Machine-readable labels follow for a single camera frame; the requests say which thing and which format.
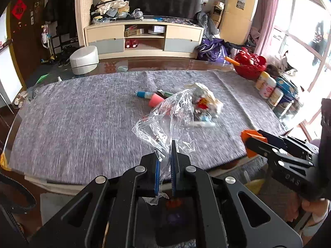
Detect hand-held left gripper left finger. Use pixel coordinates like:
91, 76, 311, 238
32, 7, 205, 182
28, 151, 166, 248

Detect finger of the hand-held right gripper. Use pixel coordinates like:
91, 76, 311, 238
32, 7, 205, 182
258, 130, 320, 157
245, 138, 314, 169

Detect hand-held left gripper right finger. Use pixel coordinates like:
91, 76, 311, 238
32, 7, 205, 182
168, 139, 304, 248

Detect orange plastic piece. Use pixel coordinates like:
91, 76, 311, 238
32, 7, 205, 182
240, 129, 267, 158

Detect clear plastic bag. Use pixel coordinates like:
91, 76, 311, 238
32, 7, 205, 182
132, 89, 195, 204

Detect pink foam cup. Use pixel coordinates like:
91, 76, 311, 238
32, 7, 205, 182
149, 94, 165, 108

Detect green and red wrapper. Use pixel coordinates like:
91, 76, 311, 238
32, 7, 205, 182
157, 89, 181, 99

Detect snack wrappers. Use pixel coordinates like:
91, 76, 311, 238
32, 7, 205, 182
190, 83, 224, 117

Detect person's right hand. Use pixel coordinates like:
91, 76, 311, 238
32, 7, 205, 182
301, 199, 331, 237

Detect white bottle with beige label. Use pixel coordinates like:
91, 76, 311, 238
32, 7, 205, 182
268, 88, 284, 106

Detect white bottle with pink label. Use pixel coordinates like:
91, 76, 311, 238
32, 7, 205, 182
259, 76, 277, 99

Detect white bottle with yellow label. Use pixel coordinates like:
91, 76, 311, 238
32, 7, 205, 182
255, 71, 271, 91

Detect red basket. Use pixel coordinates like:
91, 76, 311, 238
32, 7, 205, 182
234, 48, 267, 80

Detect grey table cloth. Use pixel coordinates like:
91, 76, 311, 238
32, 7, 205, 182
9, 70, 287, 184

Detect purple bag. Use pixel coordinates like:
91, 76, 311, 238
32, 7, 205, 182
198, 38, 234, 63

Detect pink curtain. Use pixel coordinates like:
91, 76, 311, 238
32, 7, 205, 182
249, 0, 282, 57

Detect stack of cardboard boxes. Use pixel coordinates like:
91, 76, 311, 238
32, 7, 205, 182
220, 0, 260, 45

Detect grey jacket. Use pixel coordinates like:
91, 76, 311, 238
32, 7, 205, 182
196, 12, 220, 40

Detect beige television cabinet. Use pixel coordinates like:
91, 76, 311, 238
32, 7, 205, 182
85, 21, 205, 59

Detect white round stool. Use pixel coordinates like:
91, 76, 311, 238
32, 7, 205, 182
70, 46, 99, 75

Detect yellow kids scooter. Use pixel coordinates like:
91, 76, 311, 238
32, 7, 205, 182
40, 24, 59, 65

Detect pile of clothes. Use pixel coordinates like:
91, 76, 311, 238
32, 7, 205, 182
90, 0, 144, 23

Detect whiteboard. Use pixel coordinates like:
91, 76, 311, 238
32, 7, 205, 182
0, 44, 24, 106

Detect brown door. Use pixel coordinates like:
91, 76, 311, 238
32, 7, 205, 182
6, 0, 52, 88

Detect black hanging coats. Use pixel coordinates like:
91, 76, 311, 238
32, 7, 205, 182
43, 0, 78, 40

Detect red door decoration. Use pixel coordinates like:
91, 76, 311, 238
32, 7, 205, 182
11, 0, 28, 20

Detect dark strap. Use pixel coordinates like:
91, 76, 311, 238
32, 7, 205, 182
0, 173, 37, 213

